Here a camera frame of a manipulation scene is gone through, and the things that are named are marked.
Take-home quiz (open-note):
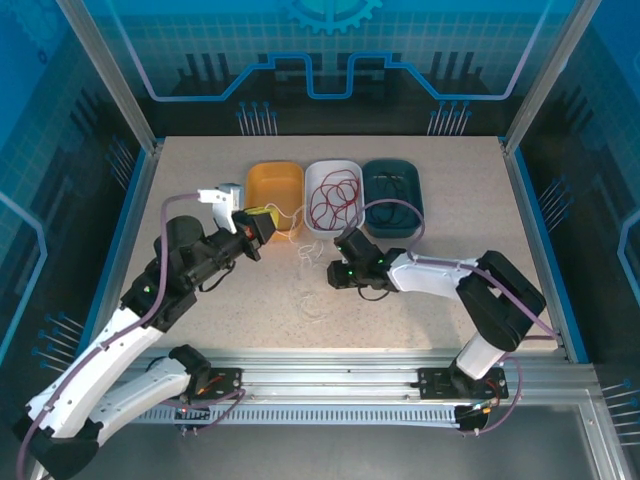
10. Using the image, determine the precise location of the thin white cable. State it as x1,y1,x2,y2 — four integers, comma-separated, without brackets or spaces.
267,202,326,269
298,293,329,324

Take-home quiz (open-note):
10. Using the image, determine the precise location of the thin red cable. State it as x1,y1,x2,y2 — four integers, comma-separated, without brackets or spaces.
329,179,364,226
309,187,346,234
319,168,362,201

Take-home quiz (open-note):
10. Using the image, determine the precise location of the thin black cable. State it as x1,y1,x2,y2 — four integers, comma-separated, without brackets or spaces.
372,198,417,226
375,171,407,194

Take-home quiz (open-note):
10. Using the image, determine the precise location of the orange plastic bin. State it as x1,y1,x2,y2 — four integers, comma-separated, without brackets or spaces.
244,160,305,245

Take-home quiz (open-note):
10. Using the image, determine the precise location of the white plastic bin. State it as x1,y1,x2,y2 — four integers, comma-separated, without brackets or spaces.
303,158,365,240

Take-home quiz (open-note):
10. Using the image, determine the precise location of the teal plastic bin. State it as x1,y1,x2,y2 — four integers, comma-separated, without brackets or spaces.
362,158,425,239

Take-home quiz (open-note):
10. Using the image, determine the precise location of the small circuit board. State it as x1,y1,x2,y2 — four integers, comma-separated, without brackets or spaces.
172,402,214,436
455,397,502,436

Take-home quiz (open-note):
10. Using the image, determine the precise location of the grey metal base sheet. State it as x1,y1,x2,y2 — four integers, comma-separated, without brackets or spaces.
29,404,626,480

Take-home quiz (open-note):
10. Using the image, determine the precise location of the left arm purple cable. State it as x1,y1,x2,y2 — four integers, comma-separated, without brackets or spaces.
17,193,247,474

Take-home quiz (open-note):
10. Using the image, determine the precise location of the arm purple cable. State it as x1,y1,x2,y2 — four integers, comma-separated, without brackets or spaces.
17,193,247,474
342,198,561,437

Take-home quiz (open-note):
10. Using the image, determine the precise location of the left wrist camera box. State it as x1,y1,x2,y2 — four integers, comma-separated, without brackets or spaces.
197,182,247,235

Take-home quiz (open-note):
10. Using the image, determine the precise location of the aluminium side rail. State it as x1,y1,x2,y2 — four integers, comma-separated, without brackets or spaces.
82,142,166,351
499,139,591,364

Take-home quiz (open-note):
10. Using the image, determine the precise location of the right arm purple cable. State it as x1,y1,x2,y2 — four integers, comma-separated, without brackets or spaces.
342,198,561,437

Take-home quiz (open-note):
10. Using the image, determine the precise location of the aluminium mounting rail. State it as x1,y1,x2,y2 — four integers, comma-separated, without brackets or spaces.
99,347,599,407

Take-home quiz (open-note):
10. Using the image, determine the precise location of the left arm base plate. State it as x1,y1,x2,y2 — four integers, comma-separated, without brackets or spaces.
192,367,245,401

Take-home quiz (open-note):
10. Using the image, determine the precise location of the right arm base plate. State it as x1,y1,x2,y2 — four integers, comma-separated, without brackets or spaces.
417,366,510,401

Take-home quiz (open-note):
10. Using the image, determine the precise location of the slotted cable duct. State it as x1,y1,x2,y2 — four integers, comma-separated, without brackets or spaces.
107,402,484,429

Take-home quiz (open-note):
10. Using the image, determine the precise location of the aluminium frame post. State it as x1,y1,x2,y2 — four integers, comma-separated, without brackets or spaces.
53,0,164,154
502,0,601,154

